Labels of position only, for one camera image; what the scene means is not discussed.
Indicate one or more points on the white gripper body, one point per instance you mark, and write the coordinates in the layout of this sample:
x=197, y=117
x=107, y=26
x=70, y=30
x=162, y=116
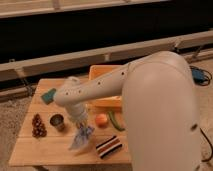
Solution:
x=78, y=115

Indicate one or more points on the light blue towel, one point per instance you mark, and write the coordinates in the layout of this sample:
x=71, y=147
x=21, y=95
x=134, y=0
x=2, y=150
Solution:
x=82, y=137

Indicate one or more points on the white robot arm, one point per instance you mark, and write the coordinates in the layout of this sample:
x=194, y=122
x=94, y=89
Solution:
x=159, y=106

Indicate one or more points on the orange round fruit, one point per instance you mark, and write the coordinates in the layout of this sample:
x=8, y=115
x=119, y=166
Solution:
x=101, y=120

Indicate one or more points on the small metal cup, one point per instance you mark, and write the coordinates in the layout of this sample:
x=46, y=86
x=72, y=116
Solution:
x=57, y=121

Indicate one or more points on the green chili pepper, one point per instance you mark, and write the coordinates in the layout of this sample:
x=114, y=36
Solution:
x=114, y=121

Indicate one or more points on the green sponge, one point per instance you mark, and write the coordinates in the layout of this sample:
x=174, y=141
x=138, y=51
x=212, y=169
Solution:
x=47, y=97

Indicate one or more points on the bunch of dark grapes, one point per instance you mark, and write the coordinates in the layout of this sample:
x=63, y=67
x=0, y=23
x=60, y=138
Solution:
x=39, y=129

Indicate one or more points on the wooden table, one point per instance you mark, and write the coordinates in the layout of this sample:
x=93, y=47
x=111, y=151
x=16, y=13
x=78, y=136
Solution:
x=54, y=148

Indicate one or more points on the striped folded cloth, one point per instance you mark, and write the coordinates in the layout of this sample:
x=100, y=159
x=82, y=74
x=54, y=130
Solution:
x=108, y=146

